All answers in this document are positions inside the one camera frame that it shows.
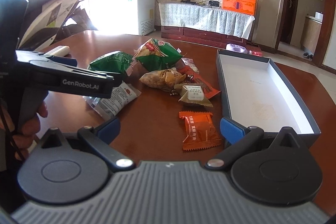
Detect orange square snack packet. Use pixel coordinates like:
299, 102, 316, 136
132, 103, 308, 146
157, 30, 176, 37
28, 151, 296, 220
179, 111, 223, 151

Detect white-grey seed packets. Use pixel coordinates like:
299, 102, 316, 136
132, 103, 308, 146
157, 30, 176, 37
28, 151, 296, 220
83, 82, 141, 121

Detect grey cardboard box tray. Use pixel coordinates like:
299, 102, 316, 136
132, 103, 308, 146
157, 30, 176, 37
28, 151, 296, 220
217, 50, 321, 147

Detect long orange-red snack bar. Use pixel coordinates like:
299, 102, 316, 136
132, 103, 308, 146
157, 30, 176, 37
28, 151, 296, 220
177, 65, 221, 99

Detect olive pastry packet white label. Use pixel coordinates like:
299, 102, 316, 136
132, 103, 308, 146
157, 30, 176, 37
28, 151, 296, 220
174, 84, 213, 107

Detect dark green snack bag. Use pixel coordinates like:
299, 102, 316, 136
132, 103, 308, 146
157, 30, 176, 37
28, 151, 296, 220
88, 51, 133, 75

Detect clear peanut snack bag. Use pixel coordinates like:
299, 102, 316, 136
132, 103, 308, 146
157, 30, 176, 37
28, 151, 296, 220
139, 69, 186, 92

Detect pink clear candy packet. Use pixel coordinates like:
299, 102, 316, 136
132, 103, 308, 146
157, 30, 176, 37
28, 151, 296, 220
181, 58, 199, 73

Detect green chips bag with picture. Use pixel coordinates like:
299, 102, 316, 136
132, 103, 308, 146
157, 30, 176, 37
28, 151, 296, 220
133, 38, 183, 72

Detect person's left hand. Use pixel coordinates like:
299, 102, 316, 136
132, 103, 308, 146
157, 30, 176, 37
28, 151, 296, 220
1, 102, 48, 159

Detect white remote control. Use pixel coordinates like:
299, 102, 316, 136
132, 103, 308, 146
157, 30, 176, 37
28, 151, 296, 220
45, 46, 70, 57

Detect electric scooter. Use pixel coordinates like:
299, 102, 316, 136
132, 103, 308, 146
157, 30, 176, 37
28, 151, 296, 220
17, 0, 83, 51

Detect red floor scale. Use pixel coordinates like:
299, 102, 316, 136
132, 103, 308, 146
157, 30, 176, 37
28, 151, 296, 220
245, 42, 263, 56

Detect purple white floor bottle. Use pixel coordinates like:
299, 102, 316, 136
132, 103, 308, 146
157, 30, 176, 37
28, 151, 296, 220
226, 43, 252, 55

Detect tv cabinet with floral cloth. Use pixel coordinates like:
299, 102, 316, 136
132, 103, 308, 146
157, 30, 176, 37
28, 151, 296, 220
159, 2, 255, 48

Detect white chest freezer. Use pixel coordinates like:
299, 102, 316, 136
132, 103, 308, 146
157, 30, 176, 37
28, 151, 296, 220
85, 0, 155, 36

